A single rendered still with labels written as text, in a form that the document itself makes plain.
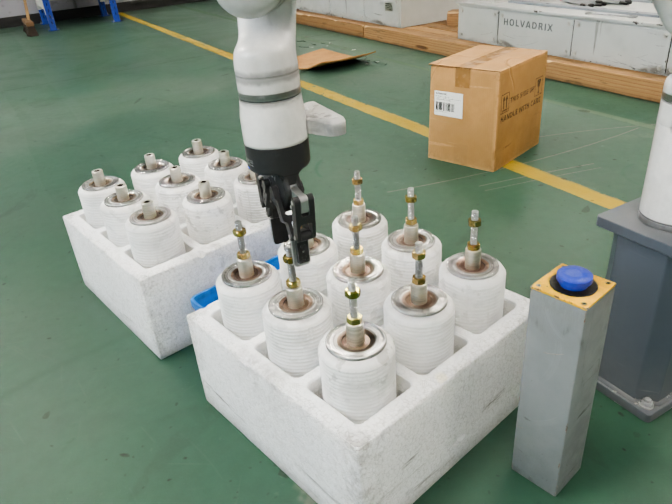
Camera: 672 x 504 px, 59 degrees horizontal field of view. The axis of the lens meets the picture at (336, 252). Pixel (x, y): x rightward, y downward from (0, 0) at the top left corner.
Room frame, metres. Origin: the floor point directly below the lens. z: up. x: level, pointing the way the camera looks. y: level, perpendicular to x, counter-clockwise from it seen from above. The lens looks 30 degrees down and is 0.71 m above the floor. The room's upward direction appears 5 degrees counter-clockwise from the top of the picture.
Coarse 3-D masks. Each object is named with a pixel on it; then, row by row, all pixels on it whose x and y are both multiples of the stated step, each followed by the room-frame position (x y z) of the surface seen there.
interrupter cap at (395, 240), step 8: (400, 232) 0.85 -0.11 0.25; (424, 232) 0.84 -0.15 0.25; (392, 240) 0.83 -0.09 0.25; (400, 240) 0.83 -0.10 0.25; (424, 240) 0.82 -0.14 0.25; (432, 240) 0.81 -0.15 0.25; (392, 248) 0.80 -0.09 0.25; (400, 248) 0.80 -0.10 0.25; (408, 248) 0.80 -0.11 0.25; (424, 248) 0.79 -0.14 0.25
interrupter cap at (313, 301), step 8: (304, 288) 0.71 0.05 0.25; (280, 296) 0.69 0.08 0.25; (304, 296) 0.69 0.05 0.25; (312, 296) 0.68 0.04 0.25; (320, 296) 0.68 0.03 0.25; (272, 304) 0.67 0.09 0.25; (280, 304) 0.67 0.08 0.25; (304, 304) 0.67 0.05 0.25; (312, 304) 0.67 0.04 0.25; (320, 304) 0.66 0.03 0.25; (272, 312) 0.65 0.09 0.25; (280, 312) 0.65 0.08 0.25; (288, 312) 0.65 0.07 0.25; (296, 312) 0.65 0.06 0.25; (304, 312) 0.65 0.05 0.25; (312, 312) 0.65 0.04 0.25; (288, 320) 0.64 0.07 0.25; (296, 320) 0.64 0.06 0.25
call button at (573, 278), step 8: (560, 272) 0.58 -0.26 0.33; (568, 272) 0.58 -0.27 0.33; (576, 272) 0.58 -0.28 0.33; (584, 272) 0.57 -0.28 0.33; (560, 280) 0.57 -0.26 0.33; (568, 280) 0.56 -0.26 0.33; (576, 280) 0.56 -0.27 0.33; (584, 280) 0.56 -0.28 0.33; (592, 280) 0.56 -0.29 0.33; (568, 288) 0.56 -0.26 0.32; (576, 288) 0.56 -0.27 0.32; (584, 288) 0.56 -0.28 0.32
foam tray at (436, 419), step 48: (192, 336) 0.77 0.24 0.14; (480, 336) 0.66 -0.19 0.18; (240, 384) 0.67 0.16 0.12; (288, 384) 0.59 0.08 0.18; (432, 384) 0.57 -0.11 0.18; (480, 384) 0.63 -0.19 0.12; (288, 432) 0.58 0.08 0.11; (336, 432) 0.50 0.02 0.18; (384, 432) 0.50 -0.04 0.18; (432, 432) 0.56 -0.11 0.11; (480, 432) 0.63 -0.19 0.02; (336, 480) 0.51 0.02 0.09; (384, 480) 0.50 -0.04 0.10; (432, 480) 0.56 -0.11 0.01
